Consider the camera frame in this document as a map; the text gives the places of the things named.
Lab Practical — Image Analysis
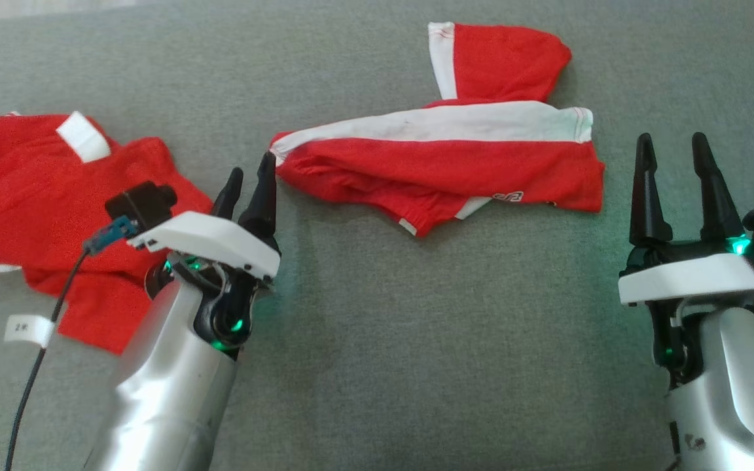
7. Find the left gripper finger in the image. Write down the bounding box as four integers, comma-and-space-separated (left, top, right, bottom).
212, 167, 244, 223
240, 152, 281, 253

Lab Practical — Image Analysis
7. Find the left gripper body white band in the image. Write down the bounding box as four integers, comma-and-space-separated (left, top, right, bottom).
127, 211, 281, 359

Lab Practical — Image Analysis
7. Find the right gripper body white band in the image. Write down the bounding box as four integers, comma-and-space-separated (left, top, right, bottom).
618, 237, 754, 387

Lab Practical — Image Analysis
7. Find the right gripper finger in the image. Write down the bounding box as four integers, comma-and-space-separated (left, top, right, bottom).
629, 133, 673, 247
692, 132, 744, 240

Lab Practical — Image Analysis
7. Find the red shorts white side stripe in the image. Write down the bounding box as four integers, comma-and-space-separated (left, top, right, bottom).
269, 22, 607, 237

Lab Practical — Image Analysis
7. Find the red basketball jersey white trim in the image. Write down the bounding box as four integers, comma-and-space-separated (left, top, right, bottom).
0, 111, 214, 355

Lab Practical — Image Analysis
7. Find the white cable label tag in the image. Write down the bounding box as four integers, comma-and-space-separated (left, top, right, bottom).
4, 314, 56, 349

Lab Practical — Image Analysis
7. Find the left black cable blue plug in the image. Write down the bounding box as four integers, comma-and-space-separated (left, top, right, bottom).
4, 217, 140, 471

